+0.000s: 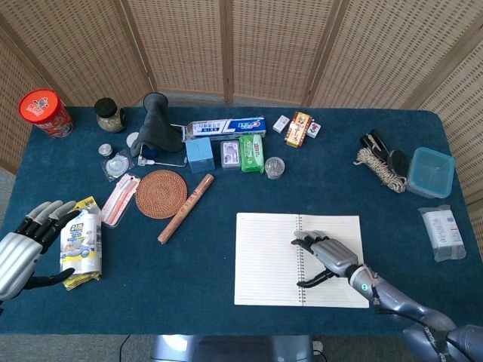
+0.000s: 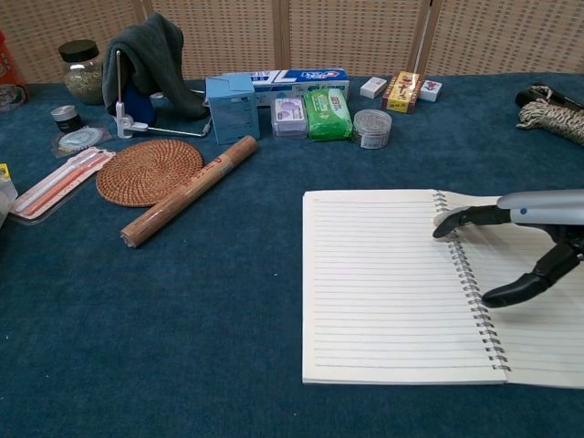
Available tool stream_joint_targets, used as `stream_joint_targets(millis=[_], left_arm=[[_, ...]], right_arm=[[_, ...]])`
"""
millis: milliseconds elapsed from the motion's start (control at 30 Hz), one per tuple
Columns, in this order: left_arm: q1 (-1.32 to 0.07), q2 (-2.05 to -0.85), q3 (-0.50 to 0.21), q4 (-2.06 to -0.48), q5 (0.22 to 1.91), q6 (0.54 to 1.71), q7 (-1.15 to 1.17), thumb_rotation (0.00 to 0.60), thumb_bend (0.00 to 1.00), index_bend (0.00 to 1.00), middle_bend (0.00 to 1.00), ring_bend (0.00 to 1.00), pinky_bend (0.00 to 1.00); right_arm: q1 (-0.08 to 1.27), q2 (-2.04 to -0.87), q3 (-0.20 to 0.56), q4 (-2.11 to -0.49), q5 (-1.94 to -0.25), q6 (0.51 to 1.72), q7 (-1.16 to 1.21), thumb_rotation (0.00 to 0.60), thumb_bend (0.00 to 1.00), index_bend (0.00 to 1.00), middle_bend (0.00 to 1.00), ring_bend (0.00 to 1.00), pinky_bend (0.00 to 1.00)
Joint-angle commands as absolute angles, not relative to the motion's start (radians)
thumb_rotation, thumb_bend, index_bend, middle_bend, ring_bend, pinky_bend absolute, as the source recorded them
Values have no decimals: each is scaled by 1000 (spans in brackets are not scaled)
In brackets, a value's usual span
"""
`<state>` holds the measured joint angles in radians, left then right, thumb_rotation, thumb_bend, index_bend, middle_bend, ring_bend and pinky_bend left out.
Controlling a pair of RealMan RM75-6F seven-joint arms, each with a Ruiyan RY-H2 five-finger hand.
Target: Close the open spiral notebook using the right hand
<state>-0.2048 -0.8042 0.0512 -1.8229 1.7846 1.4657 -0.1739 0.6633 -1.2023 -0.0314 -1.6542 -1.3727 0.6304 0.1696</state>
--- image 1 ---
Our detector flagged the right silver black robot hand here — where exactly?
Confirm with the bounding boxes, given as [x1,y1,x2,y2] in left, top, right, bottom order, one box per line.
[290,229,360,289]

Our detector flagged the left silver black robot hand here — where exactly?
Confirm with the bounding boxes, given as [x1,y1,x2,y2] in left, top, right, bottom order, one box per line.
[0,200,81,302]

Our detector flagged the spiral notebook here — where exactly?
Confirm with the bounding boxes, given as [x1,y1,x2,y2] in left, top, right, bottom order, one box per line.
[233,212,371,309]

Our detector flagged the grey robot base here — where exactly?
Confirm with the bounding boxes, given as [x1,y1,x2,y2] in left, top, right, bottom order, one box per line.
[150,334,314,362]

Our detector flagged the yellow white roll refill pack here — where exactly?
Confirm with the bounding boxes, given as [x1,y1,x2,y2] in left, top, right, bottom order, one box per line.
[60,195,103,291]

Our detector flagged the beige twine bundle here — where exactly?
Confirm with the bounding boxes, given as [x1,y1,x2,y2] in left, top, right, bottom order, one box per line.
[353,147,408,193]

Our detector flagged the clear packet of white pads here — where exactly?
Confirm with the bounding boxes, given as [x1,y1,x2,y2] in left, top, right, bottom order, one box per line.
[417,205,467,263]

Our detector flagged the black round disc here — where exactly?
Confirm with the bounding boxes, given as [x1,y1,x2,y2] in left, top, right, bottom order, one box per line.
[387,149,410,176]

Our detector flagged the pink toothbrush package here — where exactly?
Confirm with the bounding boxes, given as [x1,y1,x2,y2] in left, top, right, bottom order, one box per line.
[100,173,141,229]

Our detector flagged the black clips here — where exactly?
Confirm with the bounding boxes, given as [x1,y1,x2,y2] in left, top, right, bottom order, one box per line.
[358,129,392,163]

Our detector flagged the blue clear plastic container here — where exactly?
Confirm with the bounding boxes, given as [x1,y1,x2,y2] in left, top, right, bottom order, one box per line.
[405,146,456,200]

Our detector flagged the yellow red card box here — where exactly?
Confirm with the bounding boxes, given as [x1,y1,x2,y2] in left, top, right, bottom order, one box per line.
[284,111,315,149]

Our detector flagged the green wet wipes pack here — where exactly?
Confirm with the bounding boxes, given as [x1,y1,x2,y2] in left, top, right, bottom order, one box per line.
[238,133,265,174]

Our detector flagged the round white disc in packet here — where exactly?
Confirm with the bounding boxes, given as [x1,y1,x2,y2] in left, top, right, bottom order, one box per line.
[100,149,135,183]

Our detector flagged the dark blue tablecloth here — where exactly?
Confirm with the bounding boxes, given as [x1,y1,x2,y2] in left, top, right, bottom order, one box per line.
[0,106,483,336]

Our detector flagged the red round canister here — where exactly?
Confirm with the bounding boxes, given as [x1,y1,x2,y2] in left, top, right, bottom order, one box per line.
[18,88,75,139]

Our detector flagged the brown paper-wrapped stick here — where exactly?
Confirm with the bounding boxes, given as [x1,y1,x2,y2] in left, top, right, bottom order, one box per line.
[157,173,215,245]

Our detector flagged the round woven rattan coaster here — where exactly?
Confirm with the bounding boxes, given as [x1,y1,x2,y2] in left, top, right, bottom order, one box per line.
[134,169,189,219]

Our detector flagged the blue white toothpaste box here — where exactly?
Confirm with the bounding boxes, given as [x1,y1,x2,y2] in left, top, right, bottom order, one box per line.
[182,116,267,143]

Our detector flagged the glass jar with black lid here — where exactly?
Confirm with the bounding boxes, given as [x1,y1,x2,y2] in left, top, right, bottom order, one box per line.
[94,97,128,133]

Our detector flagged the light blue cardboard box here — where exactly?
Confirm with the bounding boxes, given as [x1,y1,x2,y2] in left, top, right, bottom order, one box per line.
[185,137,216,174]

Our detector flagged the dark grey cloth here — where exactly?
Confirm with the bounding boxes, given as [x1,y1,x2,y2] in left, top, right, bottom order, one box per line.
[130,92,185,158]

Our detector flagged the woven bamboo folding screen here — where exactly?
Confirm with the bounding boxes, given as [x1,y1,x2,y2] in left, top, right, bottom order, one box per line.
[0,0,483,204]

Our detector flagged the black cable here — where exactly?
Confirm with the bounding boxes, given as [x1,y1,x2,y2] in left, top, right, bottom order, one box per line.
[119,334,133,362]

